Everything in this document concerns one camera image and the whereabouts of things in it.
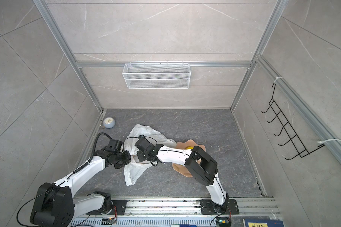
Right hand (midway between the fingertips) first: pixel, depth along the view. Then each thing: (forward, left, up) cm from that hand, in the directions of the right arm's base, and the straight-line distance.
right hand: (141, 153), depth 88 cm
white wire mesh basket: (+49, -10, +25) cm, 55 cm away
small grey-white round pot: (+27, +28, -2) cm, 40 cm away
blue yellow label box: (-37, -64, -5) cm, 74 cm away
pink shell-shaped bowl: (-10, -26, -2) cm, 28 cm away
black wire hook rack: (-2, -77, +26) cm, 81 cm away
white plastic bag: (-9, +3, -3) cm, 10 cm away
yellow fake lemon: (+4, -32, -2) cm, 32 cm away
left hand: (-2, +6, 0) cm, 6 cm away
